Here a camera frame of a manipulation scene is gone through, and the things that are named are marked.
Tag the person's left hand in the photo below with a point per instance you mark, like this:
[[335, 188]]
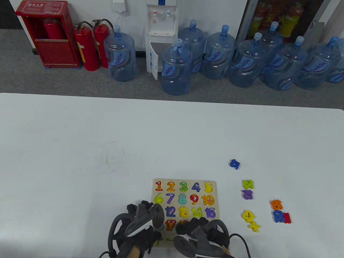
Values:
[[150, 239]]

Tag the person's right hand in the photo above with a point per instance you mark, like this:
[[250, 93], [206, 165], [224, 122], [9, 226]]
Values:
[[188, 227]]

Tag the wooden math block puzzle board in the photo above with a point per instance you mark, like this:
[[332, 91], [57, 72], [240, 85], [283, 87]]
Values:
[[164, 192]]

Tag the yellow number math block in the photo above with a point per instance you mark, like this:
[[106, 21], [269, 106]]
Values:
[[248, 215]]

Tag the yellow cross math block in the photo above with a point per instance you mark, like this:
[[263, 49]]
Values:
[[254, 227]]

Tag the purple math block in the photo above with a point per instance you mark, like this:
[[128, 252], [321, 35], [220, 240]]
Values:
[[247, 194]]

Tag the green math block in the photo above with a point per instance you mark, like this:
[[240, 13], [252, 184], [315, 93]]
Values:
[[247, 184]]

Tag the small blue math block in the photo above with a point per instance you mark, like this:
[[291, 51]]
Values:
[[234, 164]]

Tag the large blue math block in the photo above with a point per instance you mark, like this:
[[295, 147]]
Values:
[[278, 216]]

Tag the orange math block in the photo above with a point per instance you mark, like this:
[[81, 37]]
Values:
[[276, 204]]

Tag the red math block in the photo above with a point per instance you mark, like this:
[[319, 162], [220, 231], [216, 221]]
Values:
[[287, 217]]

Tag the person's right forearm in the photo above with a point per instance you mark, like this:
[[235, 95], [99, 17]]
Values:
[[225, 251]]

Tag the person's left forearm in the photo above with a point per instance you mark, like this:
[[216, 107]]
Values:
[[132, 252]]

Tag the grey hand controller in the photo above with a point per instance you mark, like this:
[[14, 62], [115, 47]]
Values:
[[184, 246], [158, 216]]

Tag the row of blue water jugs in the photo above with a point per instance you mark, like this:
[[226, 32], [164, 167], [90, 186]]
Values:
[[219, 56]]

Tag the red fire extinguisher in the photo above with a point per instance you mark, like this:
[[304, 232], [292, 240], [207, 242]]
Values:
[[100, 40], [53, 29], [87, 51]]

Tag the red fire extinguisher cabinet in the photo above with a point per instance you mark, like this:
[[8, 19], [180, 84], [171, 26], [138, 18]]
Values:
[[53, 51]]

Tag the white water dispenser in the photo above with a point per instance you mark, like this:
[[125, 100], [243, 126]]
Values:
[[161, 16]]

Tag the white wall box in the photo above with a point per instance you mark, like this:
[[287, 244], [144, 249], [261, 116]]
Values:
[[119, 5]]

